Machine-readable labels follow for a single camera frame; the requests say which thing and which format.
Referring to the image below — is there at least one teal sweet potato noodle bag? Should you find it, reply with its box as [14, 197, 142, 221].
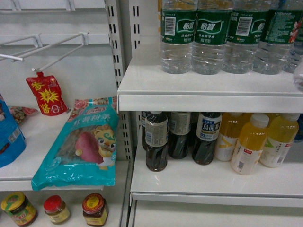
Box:
[31, 97, 119, 191]

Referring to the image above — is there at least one yellow drink bottle white cap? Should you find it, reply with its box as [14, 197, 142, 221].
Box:
[231, 113, 269, 175]

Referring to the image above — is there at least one water bottle shelf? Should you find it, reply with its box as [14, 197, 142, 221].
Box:
[222, 0, 271, 74]
[191, 0, 233, 75]
[160, 0, 198, 74]

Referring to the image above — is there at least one white shelf with water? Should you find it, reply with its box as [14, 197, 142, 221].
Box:
[118, 36, 303, 113]

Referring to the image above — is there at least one left white shelf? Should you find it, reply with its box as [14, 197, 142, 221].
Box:
[0, 111, 105, 192]

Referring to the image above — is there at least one dark oolong tea bottle front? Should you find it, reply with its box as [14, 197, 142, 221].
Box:
[145, 111, 169, 172]

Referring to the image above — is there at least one green lid sauce jar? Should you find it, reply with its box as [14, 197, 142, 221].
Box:
[0, 191, 38, 227]

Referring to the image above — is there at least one white display hook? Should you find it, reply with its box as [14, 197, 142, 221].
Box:
[0, 32, 89, 72]

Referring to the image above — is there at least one water bottle leftmost shelf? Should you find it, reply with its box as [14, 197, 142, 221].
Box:
[160, 0, 198, 74]

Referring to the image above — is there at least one white shelf with tea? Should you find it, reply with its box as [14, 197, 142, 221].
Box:
[131, 143, 303, 208]

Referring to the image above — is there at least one yellow label chili jar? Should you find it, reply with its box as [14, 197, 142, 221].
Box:
[82, 193, 109, 227]

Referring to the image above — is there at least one white slotted upright post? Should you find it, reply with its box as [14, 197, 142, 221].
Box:
[104, 0, 133, 162]

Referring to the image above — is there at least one red sauce pouch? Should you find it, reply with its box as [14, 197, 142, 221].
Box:
[26, 72, 68, 116]

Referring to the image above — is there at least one red lid sauce jar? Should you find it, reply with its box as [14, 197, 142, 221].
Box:
[43, 195, 71, 225]

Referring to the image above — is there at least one clear water bottle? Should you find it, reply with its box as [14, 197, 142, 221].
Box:
[252, 0, 303, 75]

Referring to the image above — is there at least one dark tea bottle middle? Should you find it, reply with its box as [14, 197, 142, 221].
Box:
[168, 112, 191, 159]

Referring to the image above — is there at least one yellow drink bottle right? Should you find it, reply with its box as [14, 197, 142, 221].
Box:
[259, 113, 300, 168]

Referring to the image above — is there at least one oolong tea bottle blue label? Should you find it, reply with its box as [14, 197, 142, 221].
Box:
[192, 112, 222, 166]

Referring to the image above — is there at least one yellow drink bottle left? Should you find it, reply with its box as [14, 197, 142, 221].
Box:
[214, 113, 244, 161]

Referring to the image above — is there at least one blue snack bag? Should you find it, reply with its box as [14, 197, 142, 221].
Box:
[0, 96, 26, 167]

